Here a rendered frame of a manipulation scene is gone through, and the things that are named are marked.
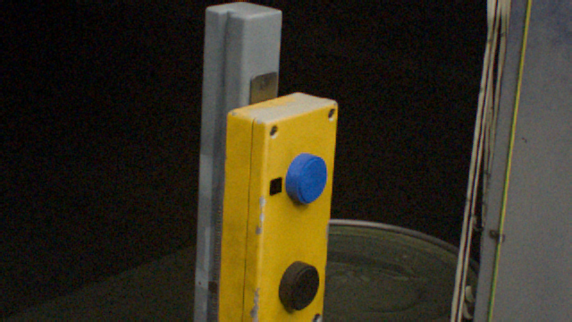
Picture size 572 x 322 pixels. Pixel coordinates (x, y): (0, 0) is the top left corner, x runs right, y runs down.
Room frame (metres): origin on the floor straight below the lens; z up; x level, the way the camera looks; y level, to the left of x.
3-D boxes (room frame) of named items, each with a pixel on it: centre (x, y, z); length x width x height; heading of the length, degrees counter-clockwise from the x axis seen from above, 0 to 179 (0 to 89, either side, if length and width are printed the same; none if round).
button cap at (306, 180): (1.14, -0.02, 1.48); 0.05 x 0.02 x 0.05; 142
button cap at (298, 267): (1.14, -0.02, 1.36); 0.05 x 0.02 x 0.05; 142
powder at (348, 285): (2.31, -0.15, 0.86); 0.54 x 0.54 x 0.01
